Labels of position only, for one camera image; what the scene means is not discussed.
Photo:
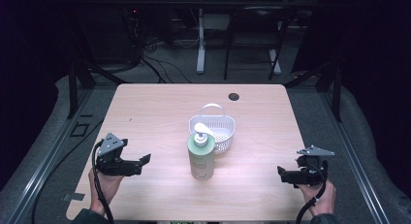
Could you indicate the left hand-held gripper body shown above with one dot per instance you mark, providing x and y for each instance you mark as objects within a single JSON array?
[{"x": 111, "y": 162}]

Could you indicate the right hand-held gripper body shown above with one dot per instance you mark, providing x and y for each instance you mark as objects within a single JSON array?
[{"x": 311, "y": 167}]

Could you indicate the person's left hand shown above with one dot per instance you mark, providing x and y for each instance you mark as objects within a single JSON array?
[{"x": 108, "y": 188}]

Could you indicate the person's right hand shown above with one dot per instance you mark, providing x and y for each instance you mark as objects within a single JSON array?
[{"x": 318, "y": 198}]

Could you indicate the grey tape strip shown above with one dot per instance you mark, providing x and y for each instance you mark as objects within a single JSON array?
[{"x": 73, "y": 196}]

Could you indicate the green pump soap bottle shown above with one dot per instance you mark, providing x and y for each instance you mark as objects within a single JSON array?
[{"x": 201, "y": 153}]

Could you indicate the black metal stand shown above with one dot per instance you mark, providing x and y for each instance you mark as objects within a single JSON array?
[
  {"x": 72, "y": 88},
  {"x": 336, "y": 88}
]

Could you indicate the black chair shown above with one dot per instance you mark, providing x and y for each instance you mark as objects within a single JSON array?
[{"x": 258, "y": 30}]

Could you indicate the grey aluminium floor rail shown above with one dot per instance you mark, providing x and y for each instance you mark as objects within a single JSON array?
[
  {"x": 45, "y": 159},
  {"x": 355, "y": 159}
]

